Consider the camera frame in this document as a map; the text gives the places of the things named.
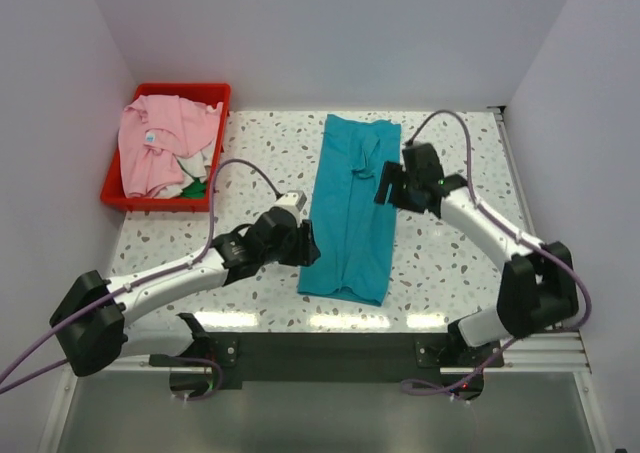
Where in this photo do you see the teal t shirt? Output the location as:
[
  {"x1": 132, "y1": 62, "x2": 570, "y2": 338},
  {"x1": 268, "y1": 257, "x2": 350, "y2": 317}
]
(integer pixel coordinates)
[{"x1": 298, "y1": 114, "x2": 401, "y2": 306}]

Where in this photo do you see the aluminium frame rail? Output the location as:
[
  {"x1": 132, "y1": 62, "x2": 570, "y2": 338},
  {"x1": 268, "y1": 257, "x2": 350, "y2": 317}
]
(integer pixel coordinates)
[{"x1": 439, "y1": 330, "x2": 593, "y2": 374}]

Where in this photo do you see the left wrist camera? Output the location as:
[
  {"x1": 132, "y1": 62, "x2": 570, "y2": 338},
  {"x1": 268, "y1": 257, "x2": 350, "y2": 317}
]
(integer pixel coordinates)
[{"x1": 274, "y1": 190, "x2": 308, "y2": 222}]

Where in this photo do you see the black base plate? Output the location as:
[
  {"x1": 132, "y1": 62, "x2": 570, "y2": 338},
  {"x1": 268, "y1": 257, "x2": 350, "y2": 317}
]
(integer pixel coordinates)
[{"x1": 149, "y1": 332, "x2": 500, "y2": 395}]

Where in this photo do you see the pink t shirt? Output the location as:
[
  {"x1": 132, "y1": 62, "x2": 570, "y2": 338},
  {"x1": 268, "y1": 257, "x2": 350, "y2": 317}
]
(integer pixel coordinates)
[{"x1": 118, "y1": 95, "x2": 223, "y2": 199}]

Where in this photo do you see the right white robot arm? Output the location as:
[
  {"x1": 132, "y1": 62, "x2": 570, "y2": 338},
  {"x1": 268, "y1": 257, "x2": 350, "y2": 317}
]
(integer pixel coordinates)
[{"x1": 375, "y1": 143, "x2": 579, "y2": 366}]

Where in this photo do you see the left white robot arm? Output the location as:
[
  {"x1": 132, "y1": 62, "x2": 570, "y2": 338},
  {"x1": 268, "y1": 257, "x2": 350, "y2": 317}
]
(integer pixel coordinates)
[{"x1": 49, "y1": 206, "x2": 320, "y2": 377}]

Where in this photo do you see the green t shirt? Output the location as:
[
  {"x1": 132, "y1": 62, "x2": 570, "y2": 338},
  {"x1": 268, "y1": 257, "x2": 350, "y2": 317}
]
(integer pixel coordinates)
[{"x1": 180, "y1": 180, "x2": 208, "y2": 199}]

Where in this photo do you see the white t shirt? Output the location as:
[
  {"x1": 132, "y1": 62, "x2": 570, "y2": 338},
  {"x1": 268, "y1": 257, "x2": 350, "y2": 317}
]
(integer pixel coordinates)
[{"x1": 156, "y1": 142, "x2": 215, "y2": 199}]

